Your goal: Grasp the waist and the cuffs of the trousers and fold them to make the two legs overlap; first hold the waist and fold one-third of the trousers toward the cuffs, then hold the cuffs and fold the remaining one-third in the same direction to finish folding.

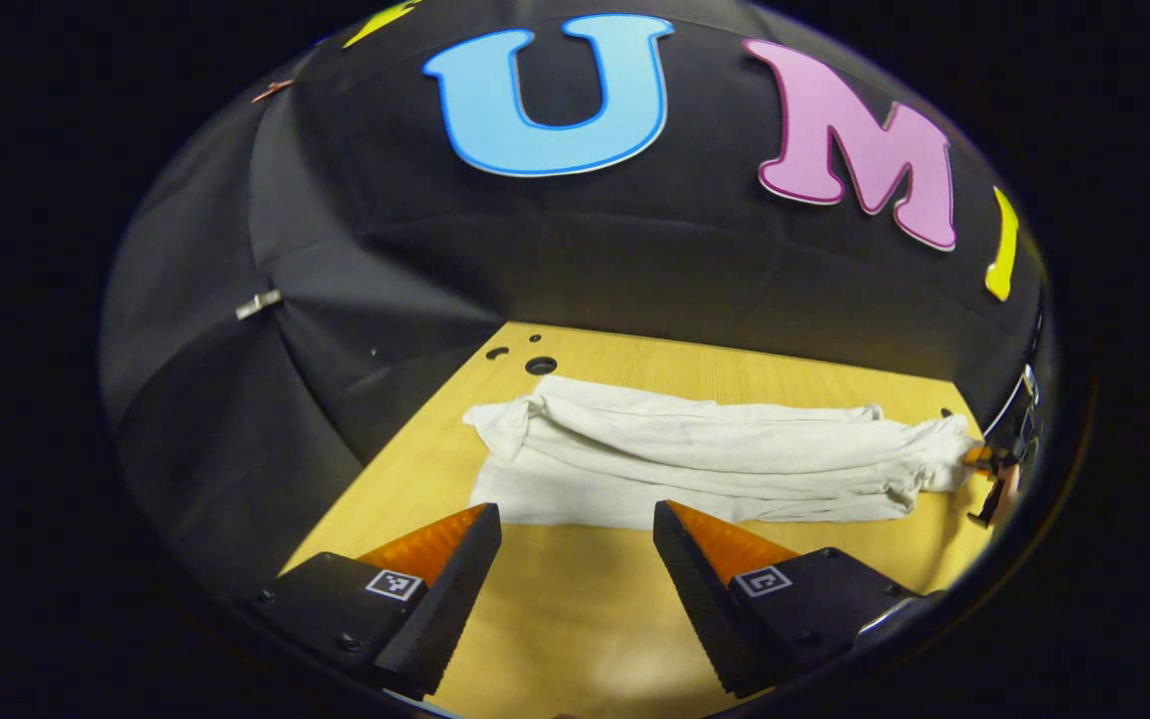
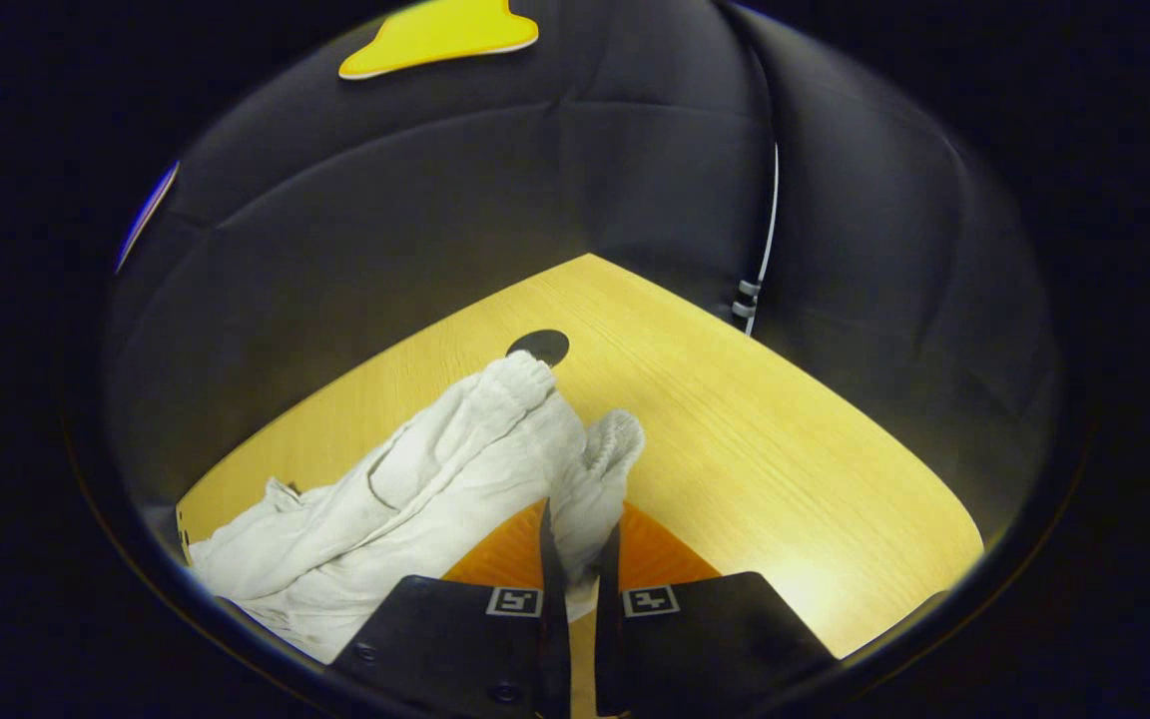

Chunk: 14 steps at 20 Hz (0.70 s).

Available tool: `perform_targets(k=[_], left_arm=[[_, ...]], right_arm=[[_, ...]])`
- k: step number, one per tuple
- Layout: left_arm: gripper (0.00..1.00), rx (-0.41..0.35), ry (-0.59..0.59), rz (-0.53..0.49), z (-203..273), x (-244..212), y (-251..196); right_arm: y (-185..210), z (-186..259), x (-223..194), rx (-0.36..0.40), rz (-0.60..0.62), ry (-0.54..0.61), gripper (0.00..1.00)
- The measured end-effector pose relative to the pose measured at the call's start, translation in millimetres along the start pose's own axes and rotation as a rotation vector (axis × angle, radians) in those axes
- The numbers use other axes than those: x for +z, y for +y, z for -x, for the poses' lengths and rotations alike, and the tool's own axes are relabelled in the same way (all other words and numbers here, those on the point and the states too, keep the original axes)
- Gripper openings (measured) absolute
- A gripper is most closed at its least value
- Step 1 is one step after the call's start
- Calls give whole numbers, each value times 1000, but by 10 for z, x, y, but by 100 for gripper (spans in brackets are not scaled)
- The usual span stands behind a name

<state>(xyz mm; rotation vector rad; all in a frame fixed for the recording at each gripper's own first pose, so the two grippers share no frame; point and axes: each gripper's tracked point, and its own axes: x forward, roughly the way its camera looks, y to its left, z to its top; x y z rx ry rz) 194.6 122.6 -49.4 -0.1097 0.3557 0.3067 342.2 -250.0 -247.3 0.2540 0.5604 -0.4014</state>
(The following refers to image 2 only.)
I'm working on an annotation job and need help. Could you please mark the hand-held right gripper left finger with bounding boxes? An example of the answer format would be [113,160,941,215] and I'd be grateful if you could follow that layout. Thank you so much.
[330,497,573,719]

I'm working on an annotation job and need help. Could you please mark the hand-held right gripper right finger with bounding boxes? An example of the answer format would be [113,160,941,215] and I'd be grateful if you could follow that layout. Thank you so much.
[593,501,838,718]

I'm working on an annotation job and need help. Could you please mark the white jeans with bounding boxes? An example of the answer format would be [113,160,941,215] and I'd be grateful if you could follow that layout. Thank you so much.
[186,352,646,665]

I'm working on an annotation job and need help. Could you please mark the black backdrop cloth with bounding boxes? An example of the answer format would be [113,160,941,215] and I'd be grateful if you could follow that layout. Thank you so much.
[104,0,1060,560]

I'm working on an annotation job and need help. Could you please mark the white cable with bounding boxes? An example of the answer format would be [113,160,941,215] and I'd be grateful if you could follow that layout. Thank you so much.
[732,140,782,338]

